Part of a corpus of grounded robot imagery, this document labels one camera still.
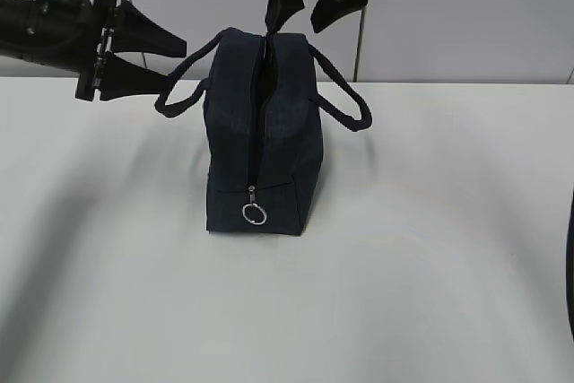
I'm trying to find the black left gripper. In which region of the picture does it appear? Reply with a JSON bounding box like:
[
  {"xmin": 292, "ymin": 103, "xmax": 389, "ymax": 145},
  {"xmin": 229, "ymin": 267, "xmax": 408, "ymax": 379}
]
[{"xmin": 26, "ymin": 0, "xmax": 187, "ymax": 101}]

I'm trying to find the dark navy fabric lunch bag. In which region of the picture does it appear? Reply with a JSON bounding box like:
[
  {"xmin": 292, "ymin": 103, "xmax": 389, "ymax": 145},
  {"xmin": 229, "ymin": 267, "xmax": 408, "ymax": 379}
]
[{"xmin": 155, "ymin": 28, "xmax": 372, "ymax": 236}]

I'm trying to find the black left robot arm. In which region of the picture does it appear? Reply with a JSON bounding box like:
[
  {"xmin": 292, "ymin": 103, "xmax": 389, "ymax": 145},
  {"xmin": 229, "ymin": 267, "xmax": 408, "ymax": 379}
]
[{"xmin": 1, "ymin": 0, "xmax": 187, "ymax": 101}]

